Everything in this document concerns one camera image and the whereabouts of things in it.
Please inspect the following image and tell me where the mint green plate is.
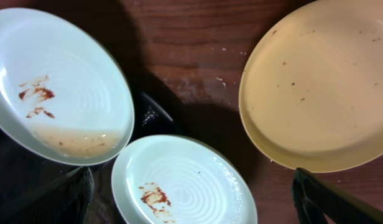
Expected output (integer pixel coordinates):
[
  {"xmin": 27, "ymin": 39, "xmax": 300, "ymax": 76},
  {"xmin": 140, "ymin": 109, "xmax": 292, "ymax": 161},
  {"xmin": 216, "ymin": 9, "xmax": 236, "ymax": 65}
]
[
  {"xmin": 0, "ymin": 8, "xmax": 135, "ymax": 166},
  {"xmin": 111, "ymin": 135, "xmax": 258, "ymax": 224}
]

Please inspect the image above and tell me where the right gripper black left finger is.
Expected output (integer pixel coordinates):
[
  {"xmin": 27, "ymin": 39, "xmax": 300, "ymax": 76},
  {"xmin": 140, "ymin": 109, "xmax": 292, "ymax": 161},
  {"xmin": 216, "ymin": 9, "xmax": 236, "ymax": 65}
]
[{"xmin": 0, "ymin": 166, "xmax": 95, "ymax": 223}]

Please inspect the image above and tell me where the mint green plate far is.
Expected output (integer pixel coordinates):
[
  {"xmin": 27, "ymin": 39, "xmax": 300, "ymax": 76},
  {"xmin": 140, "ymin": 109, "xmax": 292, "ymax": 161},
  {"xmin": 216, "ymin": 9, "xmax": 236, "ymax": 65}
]
[{"xmin": 0, "ymin": 8, "xmax": 135, "ymax": 166}]

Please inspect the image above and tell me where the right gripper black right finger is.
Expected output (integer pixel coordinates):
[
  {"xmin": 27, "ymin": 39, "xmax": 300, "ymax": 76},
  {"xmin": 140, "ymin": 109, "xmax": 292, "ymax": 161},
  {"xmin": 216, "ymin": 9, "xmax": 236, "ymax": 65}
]
[{"xmin": 292, "ymin": 168, "xmax": 383, "ymax": 224}]

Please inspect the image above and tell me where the round black tray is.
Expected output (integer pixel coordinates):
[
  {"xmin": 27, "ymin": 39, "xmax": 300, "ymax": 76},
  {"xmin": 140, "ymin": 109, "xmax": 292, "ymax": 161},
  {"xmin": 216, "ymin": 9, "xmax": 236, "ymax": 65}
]
[{"xmin": 0, "ymin": 90, "xmax": 175, "ymax": 224}]

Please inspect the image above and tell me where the yellow plate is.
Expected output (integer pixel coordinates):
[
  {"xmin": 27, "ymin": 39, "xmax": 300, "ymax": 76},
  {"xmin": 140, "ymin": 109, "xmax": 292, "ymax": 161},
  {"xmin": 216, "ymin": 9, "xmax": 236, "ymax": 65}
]
[{"xmin": 239, "ymin": 0, "xmax": 383, "ymax": 172}]

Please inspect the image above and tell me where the mint green plate right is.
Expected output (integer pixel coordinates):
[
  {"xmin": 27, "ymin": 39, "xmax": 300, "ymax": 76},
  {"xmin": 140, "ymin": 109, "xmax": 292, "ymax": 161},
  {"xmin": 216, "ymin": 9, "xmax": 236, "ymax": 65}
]
[{"xmin": 111, "ymin": 135, "xmax": 258, "ymax": 224}]

